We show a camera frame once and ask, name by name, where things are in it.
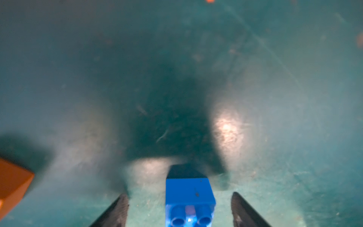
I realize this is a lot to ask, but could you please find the dark blue square lego brick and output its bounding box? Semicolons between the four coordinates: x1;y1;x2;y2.
165;164;216;227

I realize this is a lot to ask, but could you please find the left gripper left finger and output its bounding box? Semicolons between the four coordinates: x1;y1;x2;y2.
90;194;130;227

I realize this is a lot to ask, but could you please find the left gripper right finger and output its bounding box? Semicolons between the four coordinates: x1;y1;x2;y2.
231;192;271;227

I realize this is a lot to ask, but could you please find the orange square lego brick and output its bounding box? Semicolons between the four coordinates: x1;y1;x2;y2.
1;159;35;219

